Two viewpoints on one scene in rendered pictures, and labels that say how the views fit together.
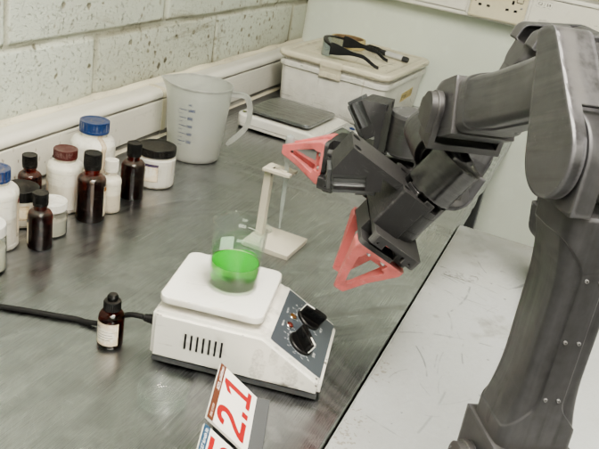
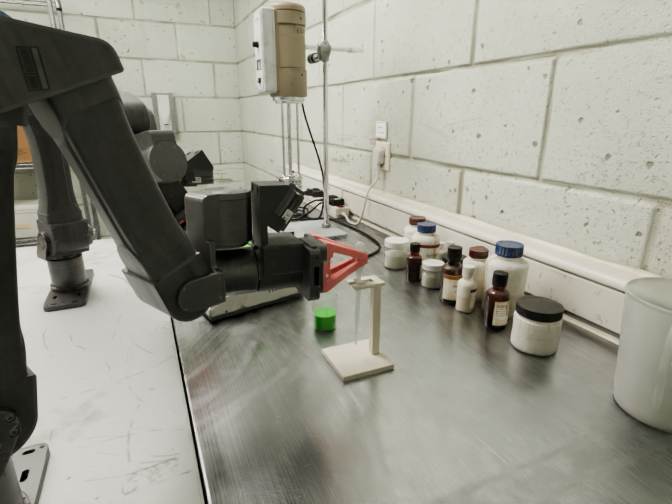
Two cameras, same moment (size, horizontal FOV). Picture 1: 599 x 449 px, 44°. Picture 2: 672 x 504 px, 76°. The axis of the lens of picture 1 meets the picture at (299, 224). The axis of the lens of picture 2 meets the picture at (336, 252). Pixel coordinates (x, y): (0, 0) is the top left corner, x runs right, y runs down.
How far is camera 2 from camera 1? 1.50 m
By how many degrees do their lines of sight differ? 121
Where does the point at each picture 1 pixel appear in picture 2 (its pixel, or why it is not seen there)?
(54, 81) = (584, 229)
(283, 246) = (340, 354)
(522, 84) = not seen: hidden behind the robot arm
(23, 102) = (547, 231)
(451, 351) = (120, 366)
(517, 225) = not seen: outside the picture
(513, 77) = not seen: hidden behind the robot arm
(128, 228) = (426, 308)
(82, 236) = (420, 292)
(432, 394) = (121, 333)
